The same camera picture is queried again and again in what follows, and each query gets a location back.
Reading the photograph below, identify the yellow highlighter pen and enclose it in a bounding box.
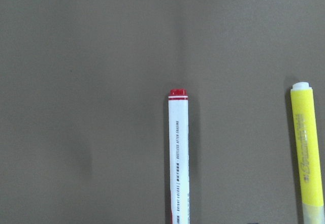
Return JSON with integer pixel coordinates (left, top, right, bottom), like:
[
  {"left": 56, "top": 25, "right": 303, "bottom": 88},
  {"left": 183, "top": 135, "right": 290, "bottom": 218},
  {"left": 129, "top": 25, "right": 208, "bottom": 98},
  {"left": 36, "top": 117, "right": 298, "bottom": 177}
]
[{"left": 290, "top": 82, "right": 324, "bottom": 223}]

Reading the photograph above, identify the red white marker pen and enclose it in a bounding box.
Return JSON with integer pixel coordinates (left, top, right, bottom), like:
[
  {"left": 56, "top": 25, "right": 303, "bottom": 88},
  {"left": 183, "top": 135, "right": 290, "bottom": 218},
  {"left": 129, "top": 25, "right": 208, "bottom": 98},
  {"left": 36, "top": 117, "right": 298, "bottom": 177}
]
[{"left": 168, "top": 88, "right": 190, "bottom": 223}]

